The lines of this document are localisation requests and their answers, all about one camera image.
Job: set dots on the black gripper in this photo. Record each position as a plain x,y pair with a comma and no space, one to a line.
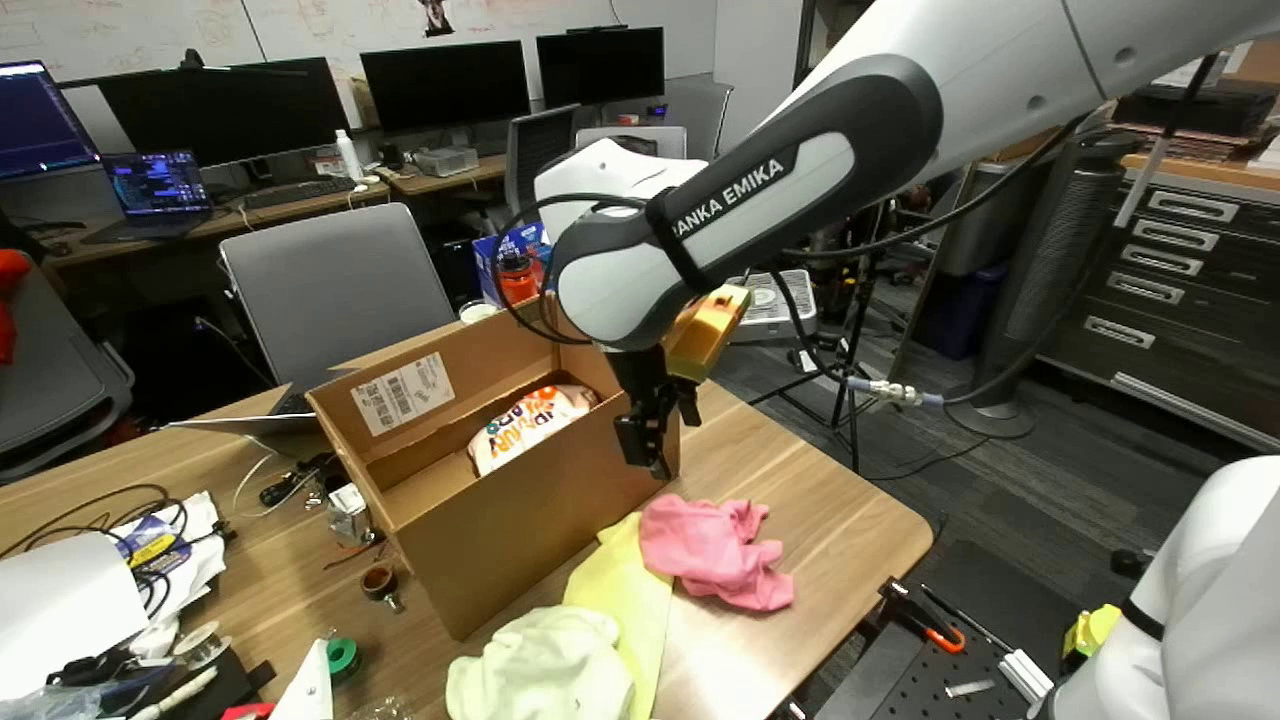
663,381

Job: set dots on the pale green knitted cloth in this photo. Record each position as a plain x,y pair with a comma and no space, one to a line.
541,667

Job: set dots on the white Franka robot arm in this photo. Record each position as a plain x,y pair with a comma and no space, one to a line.
934,120

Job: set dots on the brown cardboard box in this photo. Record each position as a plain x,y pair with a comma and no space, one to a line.
493,535

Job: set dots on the pink cloth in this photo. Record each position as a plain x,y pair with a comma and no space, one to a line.
715,549

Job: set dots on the yellow flat cloth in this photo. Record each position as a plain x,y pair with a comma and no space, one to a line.
627,601

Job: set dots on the grey office chair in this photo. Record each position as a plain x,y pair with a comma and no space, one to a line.
332,286
53,375

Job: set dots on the green tape roll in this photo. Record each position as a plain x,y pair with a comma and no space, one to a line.
341,657

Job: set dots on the black computer monitor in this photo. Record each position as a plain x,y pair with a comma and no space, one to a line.
603,66
447,86
222,109

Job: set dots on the small animal figurine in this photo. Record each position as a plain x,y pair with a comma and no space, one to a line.
439,16

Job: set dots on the dark drawer cabinet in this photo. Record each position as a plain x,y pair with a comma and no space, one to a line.
1172,294

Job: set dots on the person in white sleeve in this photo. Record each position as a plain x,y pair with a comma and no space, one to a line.
1203,601

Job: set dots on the white plastic bag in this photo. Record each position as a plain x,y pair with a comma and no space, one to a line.
63,605

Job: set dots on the monitor with blue screen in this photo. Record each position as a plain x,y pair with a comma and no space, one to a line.
36,120

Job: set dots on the yellow wrist camera mount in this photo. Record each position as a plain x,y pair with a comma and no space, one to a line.
708,329

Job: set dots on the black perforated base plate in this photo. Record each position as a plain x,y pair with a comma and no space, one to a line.
923,682

